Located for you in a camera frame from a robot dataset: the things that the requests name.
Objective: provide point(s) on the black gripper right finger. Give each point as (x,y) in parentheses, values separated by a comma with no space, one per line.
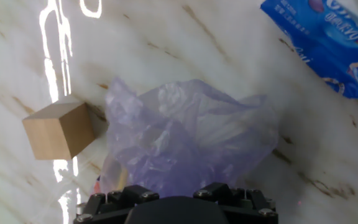
(238,199)

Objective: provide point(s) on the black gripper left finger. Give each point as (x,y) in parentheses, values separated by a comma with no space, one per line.
(117,203)

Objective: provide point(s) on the purple translucent plastic bag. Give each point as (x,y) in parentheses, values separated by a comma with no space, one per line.
(191,137)

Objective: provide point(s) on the wooden cube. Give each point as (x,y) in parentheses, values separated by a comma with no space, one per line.
(59,130)

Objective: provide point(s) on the blue white tissue pack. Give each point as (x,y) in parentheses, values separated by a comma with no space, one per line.
(331,43)

